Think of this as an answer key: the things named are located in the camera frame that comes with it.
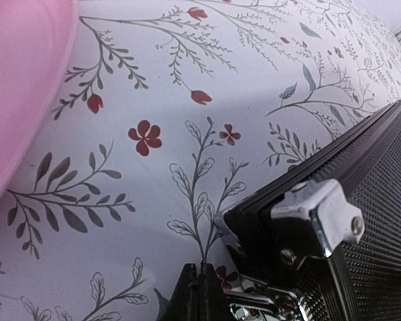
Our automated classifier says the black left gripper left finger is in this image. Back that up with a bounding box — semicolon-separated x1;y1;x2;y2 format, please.
160;263;198;321

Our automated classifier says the pink saucer plate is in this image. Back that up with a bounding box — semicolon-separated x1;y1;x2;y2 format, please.
0;1;78;198

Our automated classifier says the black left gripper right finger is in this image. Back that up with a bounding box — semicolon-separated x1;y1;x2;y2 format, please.
198;263;231;321

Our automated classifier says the black poker set case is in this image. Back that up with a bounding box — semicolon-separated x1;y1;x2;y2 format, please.
221;101;401;320

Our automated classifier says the floral table mat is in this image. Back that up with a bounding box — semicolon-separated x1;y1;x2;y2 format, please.
0;1;401;320

